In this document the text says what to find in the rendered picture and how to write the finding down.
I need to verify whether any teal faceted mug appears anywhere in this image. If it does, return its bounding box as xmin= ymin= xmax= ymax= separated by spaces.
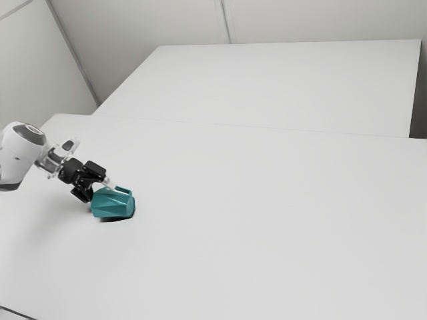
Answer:
xmin=90 ymin=187 xmax=137 ymax=219

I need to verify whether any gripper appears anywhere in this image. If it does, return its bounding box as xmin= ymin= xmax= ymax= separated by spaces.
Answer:
xmin=58 ymin=158 xmax=119 ymax=204

